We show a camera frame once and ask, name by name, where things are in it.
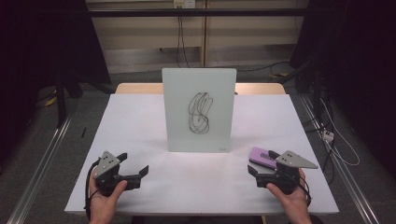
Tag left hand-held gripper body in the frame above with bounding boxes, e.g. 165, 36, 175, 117
93, 150, 141, 198

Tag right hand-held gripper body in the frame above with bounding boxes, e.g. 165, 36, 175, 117
256, 149, 319, 196

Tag purple whiteboard eraser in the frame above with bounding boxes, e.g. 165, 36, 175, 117
248, 147, 280, 171

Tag person's right hand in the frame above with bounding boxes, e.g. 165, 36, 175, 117
266, 168, 312, 219

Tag person's left hand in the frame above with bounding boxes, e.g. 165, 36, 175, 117
88, 174, 129, 224

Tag white table cover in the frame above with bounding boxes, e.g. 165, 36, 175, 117
64, 92, 340, 217

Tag white power adapter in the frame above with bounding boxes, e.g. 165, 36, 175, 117
321, 129, 335, 143

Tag wooden table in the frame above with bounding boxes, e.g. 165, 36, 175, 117
115, 82, 287, 95

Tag frosted glass whiteboard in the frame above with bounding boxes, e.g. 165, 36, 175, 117
162, 67, 238, 154

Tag black metal stand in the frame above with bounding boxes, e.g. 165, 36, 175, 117
53, 69, 82, 129

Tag black curtain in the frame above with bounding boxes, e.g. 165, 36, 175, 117
289, 0, 396, 180
0, 0, 112, 164

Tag black horizontal bar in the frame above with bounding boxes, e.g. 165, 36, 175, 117
88, 7, 312, 18

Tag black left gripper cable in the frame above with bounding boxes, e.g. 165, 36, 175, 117
83, 160, 101, 220

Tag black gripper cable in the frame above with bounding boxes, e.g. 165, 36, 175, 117
298, 176, 313, 208
83, 160, 101, 220

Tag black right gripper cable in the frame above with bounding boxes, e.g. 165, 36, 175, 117
298, 176, 313, 208

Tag aluminium floor rail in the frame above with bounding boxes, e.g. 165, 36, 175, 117
299, 93, 380, 224
6, 113, 73, 224

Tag white cable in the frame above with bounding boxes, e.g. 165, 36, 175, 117
319, 98, 361, 167

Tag black floor cable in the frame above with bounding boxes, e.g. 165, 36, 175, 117
235, 61, 291, 73

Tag black hanging cables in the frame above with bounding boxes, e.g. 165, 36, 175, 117
175, 15, 191, 68

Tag white wall socket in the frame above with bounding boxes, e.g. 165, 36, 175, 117
173, 0, 197, 9

